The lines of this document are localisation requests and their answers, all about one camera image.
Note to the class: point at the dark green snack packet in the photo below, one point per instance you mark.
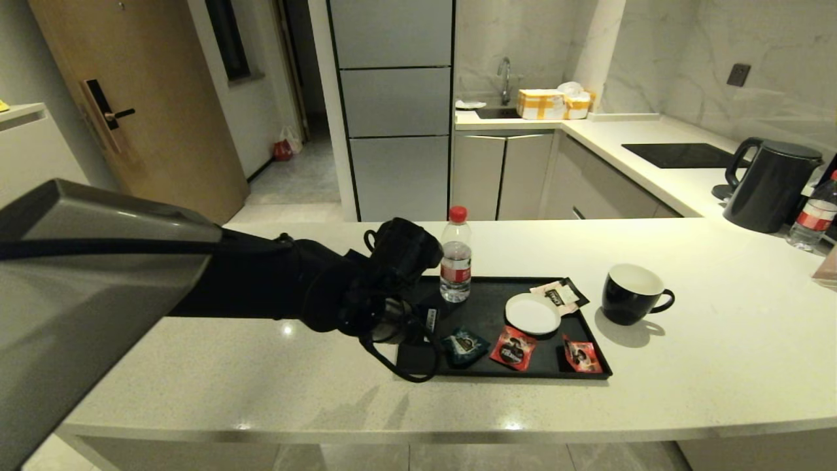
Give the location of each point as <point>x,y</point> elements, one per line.
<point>467,345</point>

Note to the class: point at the grey base cabinet doors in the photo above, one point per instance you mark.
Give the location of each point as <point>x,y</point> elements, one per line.
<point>500,176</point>

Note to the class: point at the red-capped water bottle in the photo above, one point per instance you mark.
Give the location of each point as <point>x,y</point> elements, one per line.
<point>456,261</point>
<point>814,219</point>

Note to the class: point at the dark wall socket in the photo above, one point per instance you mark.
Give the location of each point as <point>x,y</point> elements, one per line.
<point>739,75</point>

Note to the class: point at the black electric kettle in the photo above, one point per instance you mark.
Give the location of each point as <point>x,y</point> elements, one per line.
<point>771,190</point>

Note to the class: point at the red bag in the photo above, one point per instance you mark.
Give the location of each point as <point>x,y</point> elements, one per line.
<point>283,150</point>

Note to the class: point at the grey counter drawer unit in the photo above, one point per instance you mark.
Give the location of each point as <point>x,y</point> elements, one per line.
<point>601,190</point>

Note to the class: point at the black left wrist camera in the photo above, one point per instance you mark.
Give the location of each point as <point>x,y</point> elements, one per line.
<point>409,252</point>

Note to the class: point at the yellow taped cardboard box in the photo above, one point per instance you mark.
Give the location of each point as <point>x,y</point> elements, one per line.
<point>539,104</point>

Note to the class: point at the red instant coffee packet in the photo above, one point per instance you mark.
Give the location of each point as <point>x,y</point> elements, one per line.
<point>582,355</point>
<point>513,348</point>

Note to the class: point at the black mug white inside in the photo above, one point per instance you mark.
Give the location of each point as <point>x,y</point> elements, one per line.
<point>628,297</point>

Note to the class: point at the pink and black sachet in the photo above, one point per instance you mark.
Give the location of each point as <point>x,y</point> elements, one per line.
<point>562,296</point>

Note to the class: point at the white tall cabinet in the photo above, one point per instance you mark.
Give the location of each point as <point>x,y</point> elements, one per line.
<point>33,150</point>

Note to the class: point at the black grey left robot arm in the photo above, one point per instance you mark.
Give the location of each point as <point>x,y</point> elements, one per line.
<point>98,307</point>

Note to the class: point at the white cloth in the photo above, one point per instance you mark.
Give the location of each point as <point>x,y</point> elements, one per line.
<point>471,104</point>

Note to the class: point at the dark narrow window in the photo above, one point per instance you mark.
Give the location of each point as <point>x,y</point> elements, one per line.
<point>229,36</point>

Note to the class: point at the pinkish brown carton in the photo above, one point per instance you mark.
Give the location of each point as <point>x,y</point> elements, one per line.
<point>827,268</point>

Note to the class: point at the wooden door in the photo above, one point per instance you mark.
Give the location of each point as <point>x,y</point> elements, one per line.
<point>163,131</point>

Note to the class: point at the black induction cooktop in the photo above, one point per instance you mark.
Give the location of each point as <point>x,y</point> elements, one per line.
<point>683,156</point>

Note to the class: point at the black rectangular serving tray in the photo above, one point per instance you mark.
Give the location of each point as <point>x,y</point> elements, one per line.
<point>543,356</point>

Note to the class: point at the steel kitchen sink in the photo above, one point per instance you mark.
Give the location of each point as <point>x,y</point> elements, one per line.
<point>497,113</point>

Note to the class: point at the white round saucer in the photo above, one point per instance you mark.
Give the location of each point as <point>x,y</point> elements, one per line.
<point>533,314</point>

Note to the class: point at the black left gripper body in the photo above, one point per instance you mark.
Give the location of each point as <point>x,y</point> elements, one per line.
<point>386,314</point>

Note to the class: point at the tall silver refrigerator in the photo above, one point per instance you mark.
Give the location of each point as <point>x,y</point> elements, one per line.
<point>392,111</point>

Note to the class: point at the chrome kitchen faucet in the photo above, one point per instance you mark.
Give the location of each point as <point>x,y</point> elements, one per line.
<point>505,78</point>

